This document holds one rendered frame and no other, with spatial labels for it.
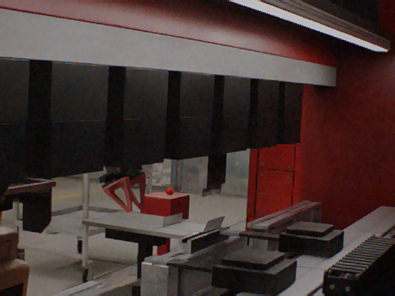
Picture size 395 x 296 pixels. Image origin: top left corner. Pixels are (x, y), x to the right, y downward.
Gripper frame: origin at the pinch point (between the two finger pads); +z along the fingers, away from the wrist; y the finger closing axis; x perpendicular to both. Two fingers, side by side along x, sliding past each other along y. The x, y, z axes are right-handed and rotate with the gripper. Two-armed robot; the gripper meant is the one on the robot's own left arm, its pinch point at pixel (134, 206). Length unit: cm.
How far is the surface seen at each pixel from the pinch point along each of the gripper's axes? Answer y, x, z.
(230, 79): -0.7, -34.6, -15.1
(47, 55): -65, -37, -16
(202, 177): -3.9, -20.9, 1.3
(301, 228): -2.1, -36.1, 19.7
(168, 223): -0.6, -6.8, 6.9
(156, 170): 698, 386, -117
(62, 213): 299, 250, -58
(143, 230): -8.2, -5.0, 6.4
